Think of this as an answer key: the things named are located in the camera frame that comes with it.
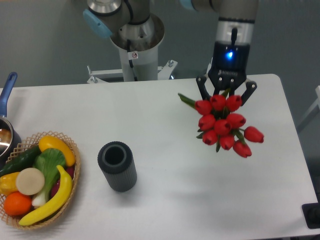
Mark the black device at edge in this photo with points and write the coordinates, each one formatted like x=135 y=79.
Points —
x=311 y=212

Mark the beige round disc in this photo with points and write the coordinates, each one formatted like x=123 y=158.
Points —
x=30 y=181

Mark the white frame at right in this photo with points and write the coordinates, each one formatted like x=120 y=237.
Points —
x=310 y=113

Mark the blue handled saucepan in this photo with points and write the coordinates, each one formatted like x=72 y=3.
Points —
x=9 y=138

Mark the dark grey ribbed vase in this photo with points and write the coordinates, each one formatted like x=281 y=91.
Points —
x=116 y=161

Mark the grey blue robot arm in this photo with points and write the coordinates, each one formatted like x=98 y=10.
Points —
x=137 y=33

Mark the dark green cucumber toy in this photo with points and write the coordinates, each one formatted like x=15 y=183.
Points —
x=24 y=160

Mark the yellow bell pepper toy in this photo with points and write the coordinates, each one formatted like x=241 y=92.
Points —
x=8 y=183

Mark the woven wicker basket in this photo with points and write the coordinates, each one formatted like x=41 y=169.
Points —
x=26 y=144

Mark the yellow plastic banana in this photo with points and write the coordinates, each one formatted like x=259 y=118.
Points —
x=54 y=204

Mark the green bok choy toy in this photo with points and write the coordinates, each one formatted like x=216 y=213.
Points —
x=47 y=163

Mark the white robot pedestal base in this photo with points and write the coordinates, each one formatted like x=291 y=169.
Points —
x=136 y=66

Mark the yellow squash toy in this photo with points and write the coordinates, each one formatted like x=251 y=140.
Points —
x=52 y=142

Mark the red tulip bouquet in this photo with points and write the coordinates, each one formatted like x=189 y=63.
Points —
x=221 y=125

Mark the purple eggplant toy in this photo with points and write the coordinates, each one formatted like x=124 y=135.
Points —
x=71 y=171

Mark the orange plastic fruit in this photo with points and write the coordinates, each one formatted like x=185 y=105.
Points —
x=17 y=204

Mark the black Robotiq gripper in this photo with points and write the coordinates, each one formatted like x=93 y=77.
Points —
x=230 y=57

